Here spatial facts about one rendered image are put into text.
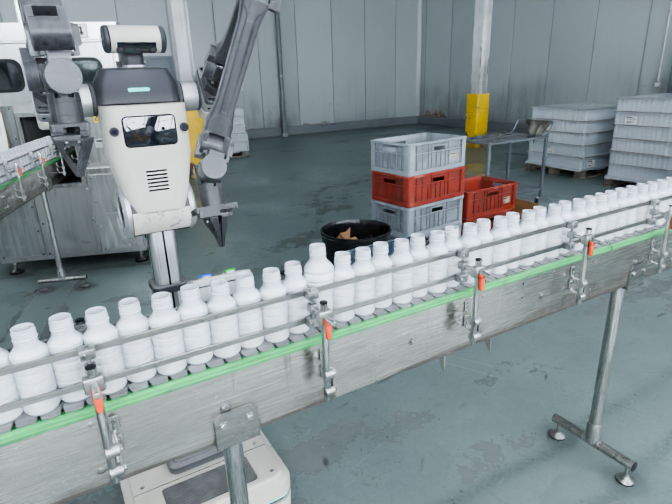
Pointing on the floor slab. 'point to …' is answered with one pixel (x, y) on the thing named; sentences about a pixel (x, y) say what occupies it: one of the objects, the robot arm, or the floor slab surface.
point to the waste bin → (361, 228)
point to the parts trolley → (510, 154)
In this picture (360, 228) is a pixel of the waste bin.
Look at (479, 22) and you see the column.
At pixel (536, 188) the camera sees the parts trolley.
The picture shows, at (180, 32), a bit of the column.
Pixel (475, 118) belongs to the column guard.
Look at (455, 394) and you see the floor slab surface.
